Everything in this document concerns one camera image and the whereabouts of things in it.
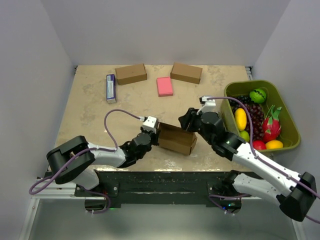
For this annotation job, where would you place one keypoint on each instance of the right folded cardboard box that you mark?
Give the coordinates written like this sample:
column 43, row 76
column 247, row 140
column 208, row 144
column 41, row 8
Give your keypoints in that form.
column 186, row 73

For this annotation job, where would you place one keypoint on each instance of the orange yellow mango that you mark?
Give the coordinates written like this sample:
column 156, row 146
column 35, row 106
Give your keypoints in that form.
column 274, row 144

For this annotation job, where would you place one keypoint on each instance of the pink sticky note pad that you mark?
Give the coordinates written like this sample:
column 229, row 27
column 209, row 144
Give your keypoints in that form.
column 164, row 86

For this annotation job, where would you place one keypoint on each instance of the folded cardboard box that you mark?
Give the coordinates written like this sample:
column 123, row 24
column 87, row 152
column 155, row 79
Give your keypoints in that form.
column 186, row 73
column 131, row 74

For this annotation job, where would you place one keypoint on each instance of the left folded cardboard box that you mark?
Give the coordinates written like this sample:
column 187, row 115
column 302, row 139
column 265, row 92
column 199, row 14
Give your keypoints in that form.
column 131, row 74

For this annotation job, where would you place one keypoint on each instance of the brown cardboard box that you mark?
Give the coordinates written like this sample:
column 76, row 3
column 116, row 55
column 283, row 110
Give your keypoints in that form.
column 176, row 139

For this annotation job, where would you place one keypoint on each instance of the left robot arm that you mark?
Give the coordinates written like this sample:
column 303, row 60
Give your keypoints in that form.
column 72, row 159

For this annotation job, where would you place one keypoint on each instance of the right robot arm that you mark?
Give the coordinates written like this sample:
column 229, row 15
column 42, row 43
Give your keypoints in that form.
column 295, row 193

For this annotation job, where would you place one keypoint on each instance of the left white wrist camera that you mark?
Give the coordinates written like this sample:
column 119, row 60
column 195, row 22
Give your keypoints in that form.
column 150, row 123

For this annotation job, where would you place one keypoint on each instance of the black grape bunch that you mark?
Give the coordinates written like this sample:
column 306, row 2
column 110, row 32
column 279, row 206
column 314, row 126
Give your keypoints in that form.
column 245, row 100

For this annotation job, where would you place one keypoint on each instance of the aluminium rail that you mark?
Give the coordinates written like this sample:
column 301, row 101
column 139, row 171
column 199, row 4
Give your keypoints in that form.
column 50, row 190

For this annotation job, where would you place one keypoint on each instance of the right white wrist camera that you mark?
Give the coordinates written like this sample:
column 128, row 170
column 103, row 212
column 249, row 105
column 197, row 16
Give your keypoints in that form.
column 208, row 104

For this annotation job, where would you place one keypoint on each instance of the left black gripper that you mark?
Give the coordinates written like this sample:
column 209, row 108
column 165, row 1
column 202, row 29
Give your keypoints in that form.
column 155, row 135

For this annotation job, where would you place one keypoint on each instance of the dark red grape bunch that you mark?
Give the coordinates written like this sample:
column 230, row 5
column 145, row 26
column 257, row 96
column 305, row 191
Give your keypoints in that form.
column 257, row 117

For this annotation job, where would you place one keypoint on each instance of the red toy apple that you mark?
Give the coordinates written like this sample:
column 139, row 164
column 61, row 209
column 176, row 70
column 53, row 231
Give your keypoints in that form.
column 259, row 145

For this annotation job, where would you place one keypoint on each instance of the yellow toy lemon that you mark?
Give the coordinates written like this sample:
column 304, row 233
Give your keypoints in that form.
column 240, row 119

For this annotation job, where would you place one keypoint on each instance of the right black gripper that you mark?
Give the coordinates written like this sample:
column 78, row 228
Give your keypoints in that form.
column 189, row 118

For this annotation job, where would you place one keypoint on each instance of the black base frame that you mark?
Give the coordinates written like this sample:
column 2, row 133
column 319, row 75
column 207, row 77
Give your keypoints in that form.
column 115, row 183

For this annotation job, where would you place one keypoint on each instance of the purple toothpaste box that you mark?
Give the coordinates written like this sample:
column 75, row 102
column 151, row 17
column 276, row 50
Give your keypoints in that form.
column 111, row 89

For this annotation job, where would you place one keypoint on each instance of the olive green plastic bin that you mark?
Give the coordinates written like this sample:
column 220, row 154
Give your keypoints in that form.
column 289, row 136

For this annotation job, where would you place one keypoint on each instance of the green toy melon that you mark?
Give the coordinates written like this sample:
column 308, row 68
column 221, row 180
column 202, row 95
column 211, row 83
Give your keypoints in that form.
column 258, row 96

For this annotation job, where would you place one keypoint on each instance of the pink dragon fruit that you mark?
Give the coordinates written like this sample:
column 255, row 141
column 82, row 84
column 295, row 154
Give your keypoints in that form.
column 271, row 125

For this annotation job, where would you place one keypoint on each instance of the green toy lime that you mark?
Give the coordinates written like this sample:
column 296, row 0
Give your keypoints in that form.
column 245, row 135

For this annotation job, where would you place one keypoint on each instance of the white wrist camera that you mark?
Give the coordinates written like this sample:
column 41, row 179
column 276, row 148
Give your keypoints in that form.
column 208, row 104
column 150, row 123

